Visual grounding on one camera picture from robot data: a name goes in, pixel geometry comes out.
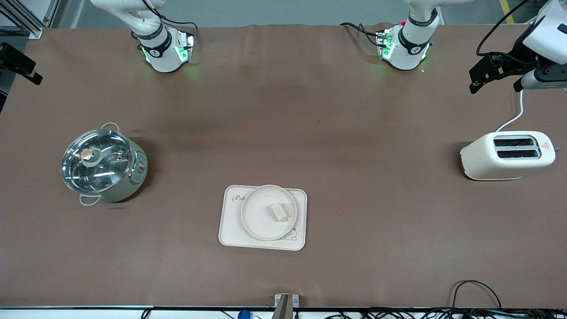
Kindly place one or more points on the cream round plate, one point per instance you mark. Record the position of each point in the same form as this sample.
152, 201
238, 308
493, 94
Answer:
259, 217

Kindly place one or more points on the aluminium frame profile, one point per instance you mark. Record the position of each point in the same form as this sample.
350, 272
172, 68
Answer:
26, 24

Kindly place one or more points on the cream two-slot toaster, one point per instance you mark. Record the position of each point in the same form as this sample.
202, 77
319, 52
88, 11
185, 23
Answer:
483, 159

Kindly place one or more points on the grey metal camera bracket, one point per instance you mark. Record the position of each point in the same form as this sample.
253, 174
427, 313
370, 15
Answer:
285, 305

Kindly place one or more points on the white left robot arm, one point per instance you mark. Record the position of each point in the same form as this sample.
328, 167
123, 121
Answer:
407, 48

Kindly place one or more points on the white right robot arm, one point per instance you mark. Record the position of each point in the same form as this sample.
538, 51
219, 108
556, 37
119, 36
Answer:
159, 53

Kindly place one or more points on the glass pot lid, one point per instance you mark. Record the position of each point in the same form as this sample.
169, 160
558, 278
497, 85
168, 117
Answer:
106, 168

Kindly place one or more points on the cream rectangular tray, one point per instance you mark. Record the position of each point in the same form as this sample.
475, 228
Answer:
230, 230

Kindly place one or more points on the pale steamed bun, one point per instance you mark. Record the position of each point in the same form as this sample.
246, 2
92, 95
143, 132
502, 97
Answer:
279, 212

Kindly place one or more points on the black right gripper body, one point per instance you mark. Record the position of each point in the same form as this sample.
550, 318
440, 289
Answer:
9, 56

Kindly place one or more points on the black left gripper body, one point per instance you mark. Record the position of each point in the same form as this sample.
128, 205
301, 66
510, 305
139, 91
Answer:
519, 58

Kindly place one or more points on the grey electric cooking pot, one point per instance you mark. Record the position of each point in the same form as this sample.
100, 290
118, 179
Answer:
133, 179

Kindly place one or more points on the blue round cap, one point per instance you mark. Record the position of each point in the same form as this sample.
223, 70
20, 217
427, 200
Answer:
244, 315

